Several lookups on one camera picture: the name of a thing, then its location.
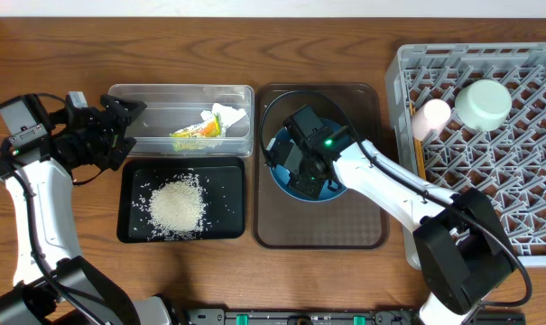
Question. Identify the dark blue plate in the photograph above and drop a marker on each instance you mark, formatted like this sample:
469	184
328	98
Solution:
279	180

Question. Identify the brown serving tray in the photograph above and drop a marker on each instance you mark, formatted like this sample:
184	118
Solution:
346	220

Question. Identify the grey dishwasher rack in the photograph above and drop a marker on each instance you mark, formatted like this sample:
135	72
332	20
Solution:
507	164

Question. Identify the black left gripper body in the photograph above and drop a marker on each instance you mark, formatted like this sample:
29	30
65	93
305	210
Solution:
91	143

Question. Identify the white napkin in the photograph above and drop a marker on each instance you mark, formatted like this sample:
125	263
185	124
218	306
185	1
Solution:
227	116

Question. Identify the black plastic tray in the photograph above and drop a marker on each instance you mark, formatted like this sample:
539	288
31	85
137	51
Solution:
223	178

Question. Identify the clear plastic bin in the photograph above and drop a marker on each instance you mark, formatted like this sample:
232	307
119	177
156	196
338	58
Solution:
172	107

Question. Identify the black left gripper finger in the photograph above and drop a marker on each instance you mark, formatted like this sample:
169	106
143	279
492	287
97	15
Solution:
122	111
115	155

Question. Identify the mint green bowl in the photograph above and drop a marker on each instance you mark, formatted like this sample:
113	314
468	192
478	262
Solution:
483	105

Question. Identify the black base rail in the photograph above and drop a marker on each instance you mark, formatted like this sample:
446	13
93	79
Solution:
220	317

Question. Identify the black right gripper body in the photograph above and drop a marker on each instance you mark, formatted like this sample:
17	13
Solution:
311	167

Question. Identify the pile of white rice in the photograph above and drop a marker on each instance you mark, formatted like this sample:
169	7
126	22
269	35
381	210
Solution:
175	209

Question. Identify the yellow snack wrapper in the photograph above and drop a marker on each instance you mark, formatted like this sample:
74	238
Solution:
210	127

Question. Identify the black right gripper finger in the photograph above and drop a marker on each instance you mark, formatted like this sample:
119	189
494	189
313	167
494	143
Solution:
305	187
285	153

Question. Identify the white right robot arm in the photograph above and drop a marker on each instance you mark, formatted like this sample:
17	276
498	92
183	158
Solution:
462	248

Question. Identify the pink plastic cup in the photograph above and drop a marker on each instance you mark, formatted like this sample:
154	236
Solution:
431	117

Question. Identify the wooden chopstick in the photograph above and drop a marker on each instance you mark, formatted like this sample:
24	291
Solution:
419	158

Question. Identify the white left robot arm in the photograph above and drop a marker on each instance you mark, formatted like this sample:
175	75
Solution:
36	164

